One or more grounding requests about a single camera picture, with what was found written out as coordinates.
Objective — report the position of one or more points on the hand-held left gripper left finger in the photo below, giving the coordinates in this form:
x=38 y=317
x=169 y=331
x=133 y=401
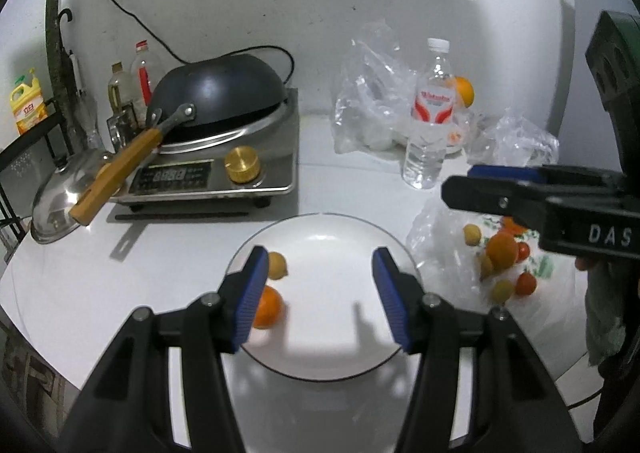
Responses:
x=252 y=293

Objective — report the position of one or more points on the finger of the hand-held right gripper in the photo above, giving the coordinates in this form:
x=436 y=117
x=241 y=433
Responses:
x=505 y=173
x=480 y=195

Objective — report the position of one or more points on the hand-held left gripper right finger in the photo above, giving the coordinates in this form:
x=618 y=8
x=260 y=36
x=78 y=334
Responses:
x=387 y=293

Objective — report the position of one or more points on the white round plate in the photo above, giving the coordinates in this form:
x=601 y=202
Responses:
x=325 y=283

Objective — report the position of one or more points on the printed plastic bag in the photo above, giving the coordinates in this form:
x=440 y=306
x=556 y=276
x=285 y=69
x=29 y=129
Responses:
x=440 y=253

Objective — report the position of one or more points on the crumpled clear plastic bag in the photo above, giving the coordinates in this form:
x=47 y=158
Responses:
x=515 y=138

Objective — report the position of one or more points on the clear water bottle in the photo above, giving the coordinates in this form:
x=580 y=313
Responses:
x=430 y=133

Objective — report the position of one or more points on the orange with green stem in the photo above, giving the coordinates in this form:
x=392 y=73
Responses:
x=464 y=90

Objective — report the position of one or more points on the brass cooker knob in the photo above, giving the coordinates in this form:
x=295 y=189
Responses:
x=241 y=163

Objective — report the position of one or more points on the steel induction cooker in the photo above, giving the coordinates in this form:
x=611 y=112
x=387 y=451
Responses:
x=272 y=143

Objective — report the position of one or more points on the metal kitchen utensil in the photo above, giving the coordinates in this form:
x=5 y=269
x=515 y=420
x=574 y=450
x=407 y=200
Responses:
x=121 y=128

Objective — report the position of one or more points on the steel wok lid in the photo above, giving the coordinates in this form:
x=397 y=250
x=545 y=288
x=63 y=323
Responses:
x=55 y=203

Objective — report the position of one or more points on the dark oil bottle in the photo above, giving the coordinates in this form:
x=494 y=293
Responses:
x=118 y=90

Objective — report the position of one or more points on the red label sauce bottle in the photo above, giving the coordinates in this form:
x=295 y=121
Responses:
x=143 y=75

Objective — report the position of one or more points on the black metal rack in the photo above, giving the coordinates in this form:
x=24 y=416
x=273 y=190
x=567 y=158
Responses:
x=30 y=143

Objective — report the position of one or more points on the yellow oil jug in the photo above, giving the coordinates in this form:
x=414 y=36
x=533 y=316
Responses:
x=27 y=105

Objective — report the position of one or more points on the dark vertical pipe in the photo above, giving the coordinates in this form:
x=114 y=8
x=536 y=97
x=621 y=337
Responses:
x=52 y=33

